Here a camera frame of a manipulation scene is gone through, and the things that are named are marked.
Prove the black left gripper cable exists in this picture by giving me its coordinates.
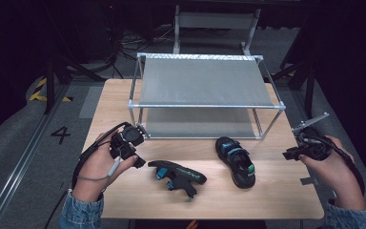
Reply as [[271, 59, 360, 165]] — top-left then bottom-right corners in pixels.
[[71, 121, 132, 191]]

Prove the grey metal shoe rack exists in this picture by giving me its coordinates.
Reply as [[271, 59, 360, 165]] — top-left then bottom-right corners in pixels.
[[127, 52, 287, 141]]

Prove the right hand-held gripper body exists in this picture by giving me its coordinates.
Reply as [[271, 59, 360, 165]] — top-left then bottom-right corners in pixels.
[[291, 112, 333, 161]]

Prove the silver floor rail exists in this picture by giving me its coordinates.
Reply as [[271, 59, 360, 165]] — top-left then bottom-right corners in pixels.
[[0, 85, 71, 229]]

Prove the black sandal with blue straps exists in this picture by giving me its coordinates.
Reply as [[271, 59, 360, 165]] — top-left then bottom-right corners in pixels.
[[147, 159, 209, 203]]

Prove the person's right hand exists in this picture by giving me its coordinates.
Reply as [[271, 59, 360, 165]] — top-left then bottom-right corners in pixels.
[[298, 135, 366, 212]]

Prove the grey folding metal frame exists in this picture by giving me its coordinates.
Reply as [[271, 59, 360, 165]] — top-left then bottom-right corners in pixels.
[[173, 4, 262, 57]]

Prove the black metal stand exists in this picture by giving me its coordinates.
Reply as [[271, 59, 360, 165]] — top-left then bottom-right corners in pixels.
[[270, 53, 319, 119], [42, 52, 107, 115]]

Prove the bundle of black floor cables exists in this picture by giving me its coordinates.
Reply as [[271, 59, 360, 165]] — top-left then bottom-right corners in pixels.
[[107, 23, 176, 66]]

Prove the person's left hand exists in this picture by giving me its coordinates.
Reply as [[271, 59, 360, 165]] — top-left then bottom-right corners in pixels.
[[72, 130, 139, 203]]

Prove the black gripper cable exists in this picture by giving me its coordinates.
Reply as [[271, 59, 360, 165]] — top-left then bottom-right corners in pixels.
[[71, 121, 132, 191], [298, 133, 366, 197]]

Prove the black sandal with green tab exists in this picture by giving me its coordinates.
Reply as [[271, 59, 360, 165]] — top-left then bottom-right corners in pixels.
[[214, 135, 257, 190]]

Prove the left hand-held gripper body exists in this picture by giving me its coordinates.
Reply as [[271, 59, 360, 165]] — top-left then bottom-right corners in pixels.
[[109, 123, 146, 161]]

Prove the grey cable with plug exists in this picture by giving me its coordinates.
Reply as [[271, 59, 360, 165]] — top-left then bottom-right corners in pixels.
[[76, 149, 123, 183]]

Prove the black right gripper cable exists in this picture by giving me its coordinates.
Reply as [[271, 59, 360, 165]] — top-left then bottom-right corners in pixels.
[[298, 133, 366, 197]]

